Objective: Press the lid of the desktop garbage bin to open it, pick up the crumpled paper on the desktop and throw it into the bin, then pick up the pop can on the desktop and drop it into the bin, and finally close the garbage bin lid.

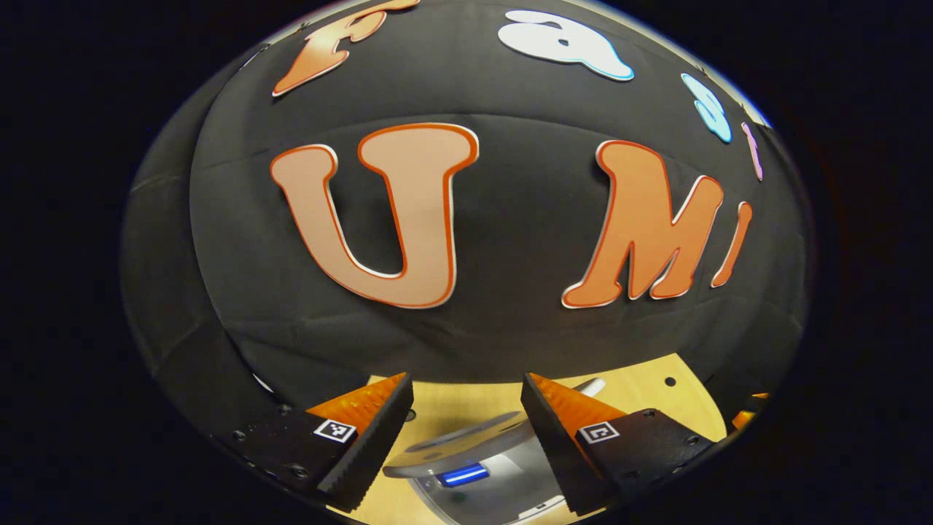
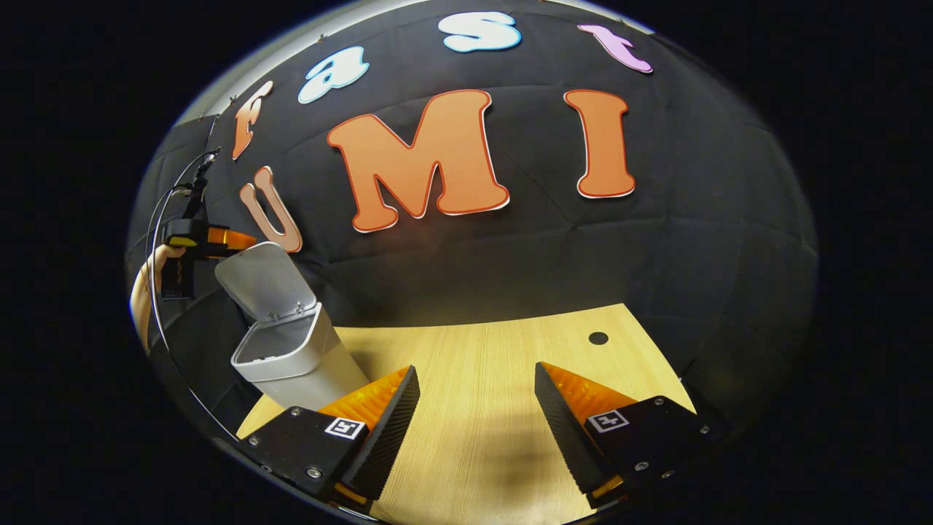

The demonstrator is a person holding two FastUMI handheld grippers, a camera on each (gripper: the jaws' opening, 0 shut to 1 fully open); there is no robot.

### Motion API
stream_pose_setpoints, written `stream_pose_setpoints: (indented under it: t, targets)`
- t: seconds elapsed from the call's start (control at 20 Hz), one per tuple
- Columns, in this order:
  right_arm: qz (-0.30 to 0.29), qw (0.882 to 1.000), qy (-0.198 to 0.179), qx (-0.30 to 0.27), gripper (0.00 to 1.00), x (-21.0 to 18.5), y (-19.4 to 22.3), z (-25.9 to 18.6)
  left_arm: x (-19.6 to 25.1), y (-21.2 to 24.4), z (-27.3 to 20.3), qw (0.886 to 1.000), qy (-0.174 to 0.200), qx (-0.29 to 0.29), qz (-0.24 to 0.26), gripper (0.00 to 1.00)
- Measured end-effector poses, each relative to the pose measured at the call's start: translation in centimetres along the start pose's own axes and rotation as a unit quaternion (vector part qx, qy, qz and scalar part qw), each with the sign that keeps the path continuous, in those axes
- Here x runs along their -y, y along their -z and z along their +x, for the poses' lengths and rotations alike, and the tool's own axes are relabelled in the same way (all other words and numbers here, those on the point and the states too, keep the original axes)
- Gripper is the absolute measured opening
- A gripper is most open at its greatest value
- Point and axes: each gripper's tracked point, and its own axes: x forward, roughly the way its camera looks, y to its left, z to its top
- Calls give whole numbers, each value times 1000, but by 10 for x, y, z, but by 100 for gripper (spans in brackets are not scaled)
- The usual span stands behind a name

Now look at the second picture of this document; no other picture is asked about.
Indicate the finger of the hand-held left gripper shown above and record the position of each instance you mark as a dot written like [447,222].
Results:
[229,239]

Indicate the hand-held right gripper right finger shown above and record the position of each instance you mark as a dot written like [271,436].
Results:
[565,437]

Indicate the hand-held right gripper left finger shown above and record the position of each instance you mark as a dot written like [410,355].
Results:
[383,437]

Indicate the white desktop garbage bin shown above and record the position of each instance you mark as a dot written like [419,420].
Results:
[291,350]

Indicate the wooden desktop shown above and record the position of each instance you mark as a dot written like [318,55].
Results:
[481,386]

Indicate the black backdrop cloth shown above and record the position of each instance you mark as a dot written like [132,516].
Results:
[656,255]

